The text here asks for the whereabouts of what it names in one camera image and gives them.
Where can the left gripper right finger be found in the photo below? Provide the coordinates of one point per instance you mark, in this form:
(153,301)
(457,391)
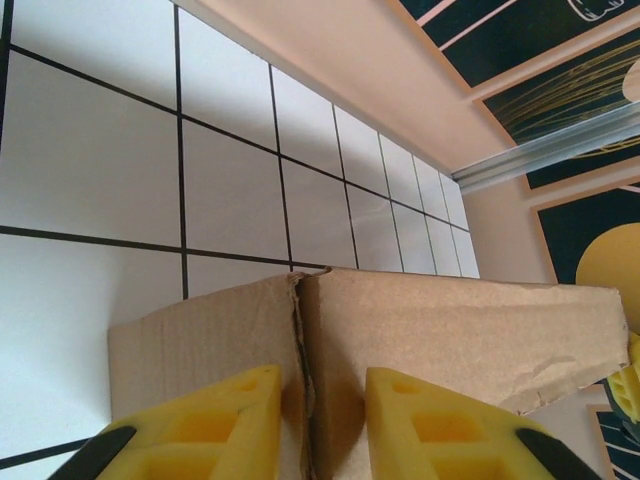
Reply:
(440,440)

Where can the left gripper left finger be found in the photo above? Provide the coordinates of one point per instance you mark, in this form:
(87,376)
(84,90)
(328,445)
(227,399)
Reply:
(200,435)

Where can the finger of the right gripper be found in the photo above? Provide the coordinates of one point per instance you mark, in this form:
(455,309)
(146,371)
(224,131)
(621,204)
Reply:
(630,380)

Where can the brown cardboard box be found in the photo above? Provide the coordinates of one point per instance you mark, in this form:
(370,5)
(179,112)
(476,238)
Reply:
(425,340)

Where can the aluminium corner post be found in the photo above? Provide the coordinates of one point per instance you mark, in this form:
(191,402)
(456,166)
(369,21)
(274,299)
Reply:
(550,147)

